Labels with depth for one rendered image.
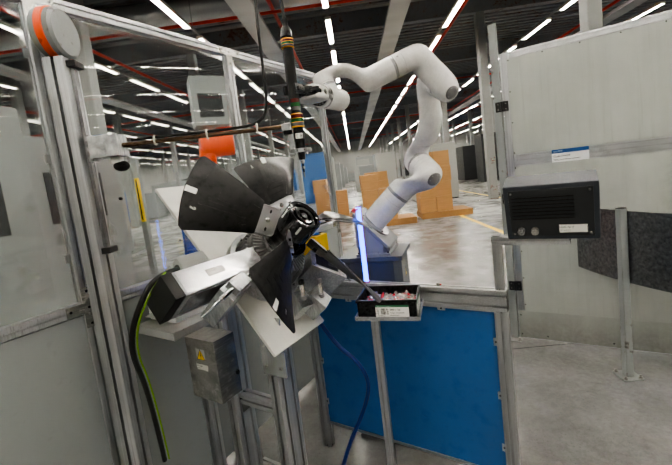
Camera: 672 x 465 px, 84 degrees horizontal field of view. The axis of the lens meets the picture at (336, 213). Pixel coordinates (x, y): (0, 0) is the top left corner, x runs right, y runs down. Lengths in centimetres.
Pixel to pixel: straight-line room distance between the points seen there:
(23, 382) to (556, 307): 283
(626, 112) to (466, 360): 183
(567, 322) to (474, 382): 149
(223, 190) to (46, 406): 93
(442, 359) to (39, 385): 140
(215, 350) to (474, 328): 93
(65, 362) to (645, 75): 309
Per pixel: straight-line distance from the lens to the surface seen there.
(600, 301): 299
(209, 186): 111
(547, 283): 296
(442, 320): 158
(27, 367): 159
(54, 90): 149
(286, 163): 141
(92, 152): 142
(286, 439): 146
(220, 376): 141
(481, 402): 170
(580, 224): 136
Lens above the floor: 134
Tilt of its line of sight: 6 degrees down
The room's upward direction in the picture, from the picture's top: 7 degrees counter-clockwise
